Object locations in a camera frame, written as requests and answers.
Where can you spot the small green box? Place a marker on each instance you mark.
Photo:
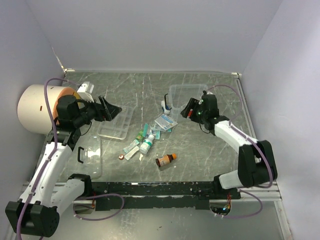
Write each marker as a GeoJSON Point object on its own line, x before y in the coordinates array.
{"type": "Point", "coordinates": [140, 136]}

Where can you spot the cream cylinder with orange face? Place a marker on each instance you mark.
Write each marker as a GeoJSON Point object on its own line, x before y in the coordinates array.
{"type": "Point", "coordinates": [32, 110]}

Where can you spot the teal white tube box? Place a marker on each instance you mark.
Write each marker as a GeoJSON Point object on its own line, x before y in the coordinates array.
{"type": "Point", "coordinates": [132, 145]}

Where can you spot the white flat packet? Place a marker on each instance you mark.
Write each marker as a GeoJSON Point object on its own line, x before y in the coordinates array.
{"type": "Point", "coordinates": [131, 153]}

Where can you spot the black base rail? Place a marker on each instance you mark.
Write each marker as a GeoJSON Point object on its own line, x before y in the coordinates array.
{"type": "Point", "coordinates": [161, 195]}

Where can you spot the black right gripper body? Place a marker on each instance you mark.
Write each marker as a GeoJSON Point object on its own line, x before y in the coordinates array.
{"type": "Point", "coordinates": [199, 115]}

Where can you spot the amber bottle orange cap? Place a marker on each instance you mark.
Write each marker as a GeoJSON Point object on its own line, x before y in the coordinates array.
{"type": "Point", "coordinates": [165, 160]}

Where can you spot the clear compartment tray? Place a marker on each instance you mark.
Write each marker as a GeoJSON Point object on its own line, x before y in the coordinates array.
{"type": "Point", "coordinates": [117, 128]}

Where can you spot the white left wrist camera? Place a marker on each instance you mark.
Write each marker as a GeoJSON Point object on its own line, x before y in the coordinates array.
{"type": "Point", "coordinates": [85, 91]}

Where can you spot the clear first aid box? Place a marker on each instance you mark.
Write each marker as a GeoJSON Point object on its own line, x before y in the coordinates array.
{"type": "Point", "coordinates": [179, 96]}

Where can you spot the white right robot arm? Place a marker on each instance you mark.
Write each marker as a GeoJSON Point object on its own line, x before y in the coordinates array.
{"type": "Point", "coordinates": [256, 163]}

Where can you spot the white bottle green label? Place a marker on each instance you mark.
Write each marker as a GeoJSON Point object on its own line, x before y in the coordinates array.
{"type": "Point", "coordinates": [147, 144]}

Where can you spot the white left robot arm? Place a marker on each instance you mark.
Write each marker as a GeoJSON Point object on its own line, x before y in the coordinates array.
{"type": "Point", "coordinates": [38, 210]}

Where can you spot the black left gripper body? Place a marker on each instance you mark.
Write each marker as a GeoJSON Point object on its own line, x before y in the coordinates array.
{"type": "Point", "coordinates": [91, 111]}

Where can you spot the white blue sachet pack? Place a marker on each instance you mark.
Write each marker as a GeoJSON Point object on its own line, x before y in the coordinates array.
{"type": "Point", "coordinates": [165, 122]}

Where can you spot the clear lid with black handle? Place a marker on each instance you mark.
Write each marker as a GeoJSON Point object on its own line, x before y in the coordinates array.
{"type": "Point", "coordinates": [86, 158]}

